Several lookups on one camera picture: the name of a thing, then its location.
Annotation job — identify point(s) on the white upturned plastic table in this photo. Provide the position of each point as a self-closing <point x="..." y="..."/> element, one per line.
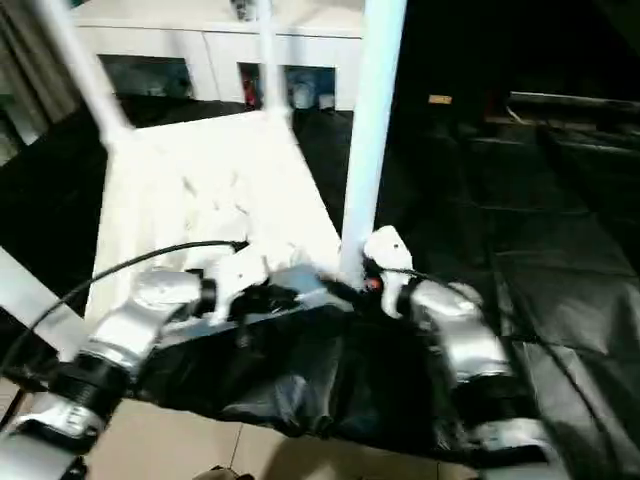
<point x="210" y="175"/>

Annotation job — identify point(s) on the white plastic table leg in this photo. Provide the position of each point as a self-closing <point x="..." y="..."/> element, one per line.
<point x="30" y="295"/>
<point x="272" y="60"/>
<point x="372" y="125"/>
<point x="85" y="70"/>

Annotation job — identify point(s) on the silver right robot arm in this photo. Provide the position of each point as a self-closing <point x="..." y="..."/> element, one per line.
<point x="470" y="340"/>

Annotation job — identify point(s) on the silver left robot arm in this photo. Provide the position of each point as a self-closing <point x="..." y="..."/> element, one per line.
<point x="130" y="320"/>

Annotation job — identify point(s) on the black glossy mat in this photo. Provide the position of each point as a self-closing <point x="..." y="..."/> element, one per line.
<point x="525" y="225"/>

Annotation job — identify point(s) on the black left robot foot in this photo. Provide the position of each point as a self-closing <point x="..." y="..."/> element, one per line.
<point x="222" y="473"/>

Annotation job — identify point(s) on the black speaker box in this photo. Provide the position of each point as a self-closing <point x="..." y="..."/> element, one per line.
<point x="450" y="50"/>

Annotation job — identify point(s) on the white glass-door cabinet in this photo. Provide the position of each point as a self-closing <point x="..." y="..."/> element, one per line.
<point x="210" y="42"/>

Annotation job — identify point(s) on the black glossy tv stand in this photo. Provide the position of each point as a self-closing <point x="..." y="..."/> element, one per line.
<point x="575" y="105"/>

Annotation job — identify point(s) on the grey curtain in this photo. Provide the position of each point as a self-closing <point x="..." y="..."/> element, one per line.
<point x="35" y="65"/>

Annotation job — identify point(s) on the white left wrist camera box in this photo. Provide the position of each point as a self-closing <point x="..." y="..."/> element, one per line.
<point x="240" y="275"/>

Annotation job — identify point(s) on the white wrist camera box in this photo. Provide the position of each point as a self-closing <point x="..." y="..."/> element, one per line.
<point x="392" y="250"/>
<point x="240" y="275"/>

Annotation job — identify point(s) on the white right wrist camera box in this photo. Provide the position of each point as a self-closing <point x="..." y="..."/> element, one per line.
<point x="392" y="250"/>

